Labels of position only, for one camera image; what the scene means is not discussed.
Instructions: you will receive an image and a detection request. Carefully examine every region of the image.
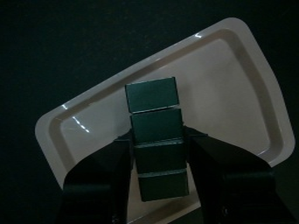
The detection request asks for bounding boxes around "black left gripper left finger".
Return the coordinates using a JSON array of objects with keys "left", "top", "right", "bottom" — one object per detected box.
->
[{"left": 54, "top": 129, "right": 137, "bottom": 224}]

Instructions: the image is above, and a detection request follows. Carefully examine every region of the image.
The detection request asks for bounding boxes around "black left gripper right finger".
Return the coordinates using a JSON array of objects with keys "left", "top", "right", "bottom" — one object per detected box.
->
[{"left": 182, "top": 125, "right": 299, "bottom": 224}]

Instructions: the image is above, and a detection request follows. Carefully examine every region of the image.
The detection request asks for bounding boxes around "dark green sushi roll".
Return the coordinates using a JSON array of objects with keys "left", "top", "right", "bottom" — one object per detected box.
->
[{"left": 125, "top": 76, "right": 193, "bottom": 203}]

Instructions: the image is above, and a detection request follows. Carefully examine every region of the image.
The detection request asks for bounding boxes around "white rectangular plate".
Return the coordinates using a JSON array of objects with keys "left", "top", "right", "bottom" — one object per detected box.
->
[{"left": 34, "top": 17, "right": 296, "bottom": 224}]

